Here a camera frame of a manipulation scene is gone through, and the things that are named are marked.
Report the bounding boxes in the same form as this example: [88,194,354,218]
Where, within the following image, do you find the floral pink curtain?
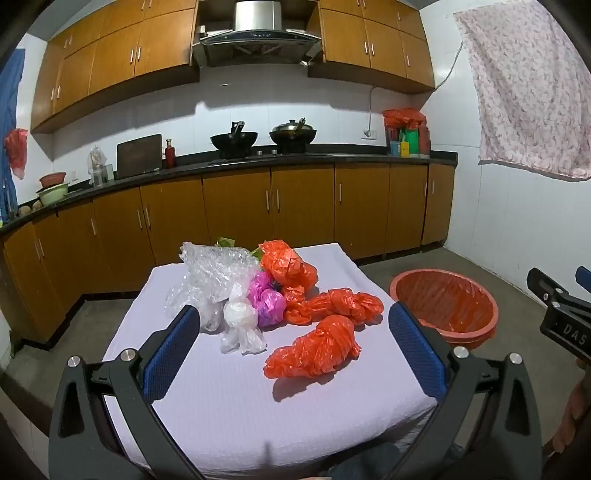
[453,8,591,181]

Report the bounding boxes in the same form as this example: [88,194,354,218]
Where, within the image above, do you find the gas stove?
[207,144,326,162]

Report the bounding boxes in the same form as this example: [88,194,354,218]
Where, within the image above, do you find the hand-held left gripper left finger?
[48,304,204,480]

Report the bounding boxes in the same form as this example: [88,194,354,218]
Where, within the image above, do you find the dark cutting board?
[115,134,163,178]

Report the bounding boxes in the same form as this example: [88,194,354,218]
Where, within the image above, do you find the clear plastic bag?
[165,241,262,334]

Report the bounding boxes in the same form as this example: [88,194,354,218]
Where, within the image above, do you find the pink plastic bag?
[248,271,287,328]

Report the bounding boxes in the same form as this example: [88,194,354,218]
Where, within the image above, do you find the wok with steel lid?
[269,117,318,151]

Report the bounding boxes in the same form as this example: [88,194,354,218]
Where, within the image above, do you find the white cable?
[367,41,466,134]

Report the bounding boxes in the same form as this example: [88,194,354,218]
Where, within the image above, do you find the wooden upper cabinet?
[30,0,200,134]
[308,0,436,94]

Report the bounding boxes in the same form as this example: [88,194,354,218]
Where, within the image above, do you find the black wok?
[210,121,259,155]

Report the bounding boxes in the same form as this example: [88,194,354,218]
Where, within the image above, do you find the white plastic bag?
[219,282,269,355]

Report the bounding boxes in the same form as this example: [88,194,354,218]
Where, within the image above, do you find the large red plastic bag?
[259,239,319,324]

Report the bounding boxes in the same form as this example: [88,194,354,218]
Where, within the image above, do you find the steel range hood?
[191,0,322,68]

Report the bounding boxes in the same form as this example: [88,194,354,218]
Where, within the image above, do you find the person's right hand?
[551,382,591,455]

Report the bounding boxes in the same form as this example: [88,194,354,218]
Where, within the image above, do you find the green plastic bag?
[216,236,265,259]

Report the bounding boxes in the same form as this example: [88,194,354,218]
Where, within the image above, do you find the hanging red plastic bag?
[4,129,28,180]

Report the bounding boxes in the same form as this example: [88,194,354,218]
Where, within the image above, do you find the blue cloth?
[0,48,26,222]

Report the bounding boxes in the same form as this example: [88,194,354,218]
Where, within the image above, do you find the wooden lower cabinets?
[0,162,455,344]

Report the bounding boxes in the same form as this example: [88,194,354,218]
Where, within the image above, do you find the red plastic basin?
[389,270,499,349]

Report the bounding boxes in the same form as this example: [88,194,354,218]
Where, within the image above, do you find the twisted red plastic bag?
[295,287,385,328]

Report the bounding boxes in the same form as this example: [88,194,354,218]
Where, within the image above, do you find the green bowl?
[37,182,70,206]

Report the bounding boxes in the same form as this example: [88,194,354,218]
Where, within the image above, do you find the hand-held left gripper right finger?
[388,302,543,480]

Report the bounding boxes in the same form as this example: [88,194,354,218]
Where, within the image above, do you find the black countertop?
[0,150,458,236]

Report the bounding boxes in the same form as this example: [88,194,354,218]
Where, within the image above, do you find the red plastic basin liner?
[396,272,494,334]

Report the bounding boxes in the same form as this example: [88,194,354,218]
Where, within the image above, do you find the red bag on containers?
[382,108,426,131]

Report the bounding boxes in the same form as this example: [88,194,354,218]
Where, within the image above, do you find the knotted red plastic bag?
[264,315,362,380]

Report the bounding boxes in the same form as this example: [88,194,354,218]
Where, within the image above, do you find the lavender table cloth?
[102,243,439,476]

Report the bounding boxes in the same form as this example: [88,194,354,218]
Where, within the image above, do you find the clear bag with jar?
[89,145,114,186]

